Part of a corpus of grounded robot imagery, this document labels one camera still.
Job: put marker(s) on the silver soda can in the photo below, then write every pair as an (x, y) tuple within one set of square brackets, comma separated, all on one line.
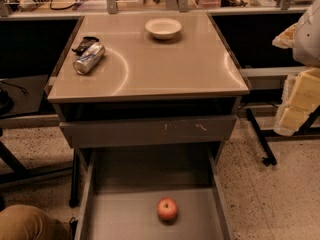
[(85, 63)]

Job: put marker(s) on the red apple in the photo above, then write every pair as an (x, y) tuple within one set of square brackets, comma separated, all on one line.
[(167, 209)]

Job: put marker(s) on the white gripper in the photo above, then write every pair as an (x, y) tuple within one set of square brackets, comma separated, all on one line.
[(308, 42)]

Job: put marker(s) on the closed top drawer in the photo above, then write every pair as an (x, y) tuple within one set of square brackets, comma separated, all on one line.
[(147, 131)]

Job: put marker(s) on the open middle drawer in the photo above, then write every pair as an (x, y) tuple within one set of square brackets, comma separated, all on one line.
[(124, 185)]

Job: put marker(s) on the tan trouser knee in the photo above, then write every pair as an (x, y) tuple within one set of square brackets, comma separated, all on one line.
[(24, 222)]

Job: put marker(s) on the black table leg frame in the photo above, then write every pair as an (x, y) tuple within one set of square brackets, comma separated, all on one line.
[(306, 131)]

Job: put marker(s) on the white bowl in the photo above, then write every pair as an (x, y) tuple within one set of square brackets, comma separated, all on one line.
[(163, 28)]

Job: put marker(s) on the grey drawer cabinet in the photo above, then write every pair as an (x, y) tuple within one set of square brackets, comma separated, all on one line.
[(139, 76)]

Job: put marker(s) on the black crumpled snack wrapper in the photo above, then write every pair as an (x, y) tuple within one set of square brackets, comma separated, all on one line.
[(84, 45)]

